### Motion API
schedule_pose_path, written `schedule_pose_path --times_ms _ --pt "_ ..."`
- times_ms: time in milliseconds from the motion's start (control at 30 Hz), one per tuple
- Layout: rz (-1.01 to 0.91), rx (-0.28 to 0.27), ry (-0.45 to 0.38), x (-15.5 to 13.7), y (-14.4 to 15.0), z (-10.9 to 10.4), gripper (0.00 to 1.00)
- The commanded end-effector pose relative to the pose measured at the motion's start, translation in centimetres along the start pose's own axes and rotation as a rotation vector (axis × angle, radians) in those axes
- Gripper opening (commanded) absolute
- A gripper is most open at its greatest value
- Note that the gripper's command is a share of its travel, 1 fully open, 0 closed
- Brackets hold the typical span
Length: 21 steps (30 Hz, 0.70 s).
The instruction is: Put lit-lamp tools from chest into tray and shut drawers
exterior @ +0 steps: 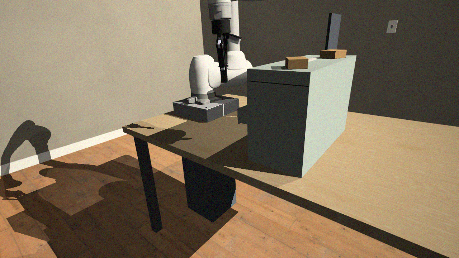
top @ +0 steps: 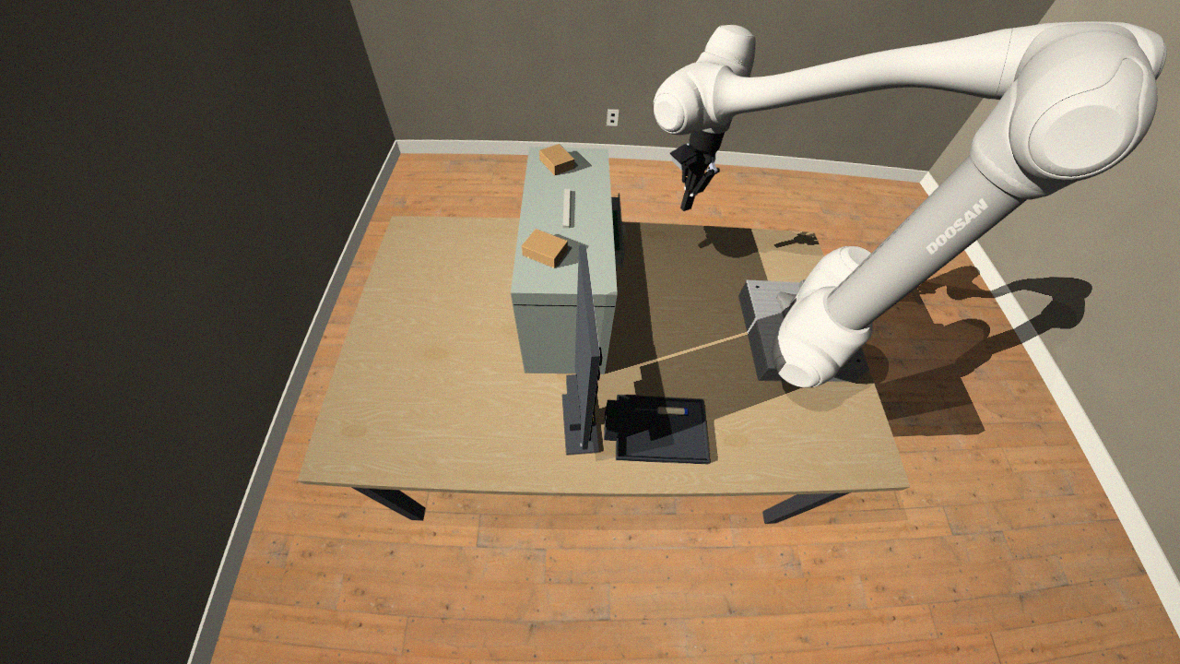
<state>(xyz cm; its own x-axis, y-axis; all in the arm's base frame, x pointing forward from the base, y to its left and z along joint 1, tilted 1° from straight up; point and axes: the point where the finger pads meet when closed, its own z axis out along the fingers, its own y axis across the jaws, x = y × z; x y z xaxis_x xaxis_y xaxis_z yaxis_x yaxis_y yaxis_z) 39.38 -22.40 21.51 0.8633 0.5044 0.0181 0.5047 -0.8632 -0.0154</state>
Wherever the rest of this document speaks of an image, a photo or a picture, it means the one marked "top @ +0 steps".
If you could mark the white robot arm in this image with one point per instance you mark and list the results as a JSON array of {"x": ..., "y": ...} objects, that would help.
[{"x": 1082, "y": 98}]

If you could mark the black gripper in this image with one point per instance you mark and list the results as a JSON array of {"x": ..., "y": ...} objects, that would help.
[{"x": 707, "y": 144}]

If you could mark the brown rectangular box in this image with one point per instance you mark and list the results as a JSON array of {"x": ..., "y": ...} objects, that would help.
[{"x": 556, "y": 159}]

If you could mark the tan rectangular block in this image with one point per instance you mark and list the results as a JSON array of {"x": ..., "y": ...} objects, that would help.
[{"x": 545, "y": 248}]

